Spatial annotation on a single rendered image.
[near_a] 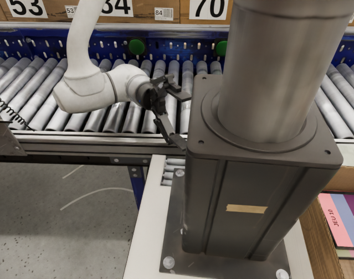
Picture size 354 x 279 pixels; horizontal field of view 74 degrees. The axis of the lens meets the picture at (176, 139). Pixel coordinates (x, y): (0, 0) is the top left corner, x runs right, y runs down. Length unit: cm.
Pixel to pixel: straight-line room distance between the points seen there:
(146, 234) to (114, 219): 90
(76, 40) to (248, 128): 56
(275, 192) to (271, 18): 21
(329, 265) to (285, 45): 41
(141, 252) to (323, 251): 36
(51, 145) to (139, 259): 49
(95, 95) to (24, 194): 114
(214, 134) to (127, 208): 122
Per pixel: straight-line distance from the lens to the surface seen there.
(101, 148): 81
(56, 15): 130
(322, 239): 56
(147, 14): 117
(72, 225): 152
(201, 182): 31
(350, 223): 66
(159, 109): 65
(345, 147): 88
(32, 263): 151
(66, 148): 85
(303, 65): 25
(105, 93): 75
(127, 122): 82
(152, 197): 61
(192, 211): 38
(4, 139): 93
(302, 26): 23
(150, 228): 58
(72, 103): 74
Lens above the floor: 128
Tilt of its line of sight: 46 degrees down
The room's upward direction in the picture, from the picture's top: straight up
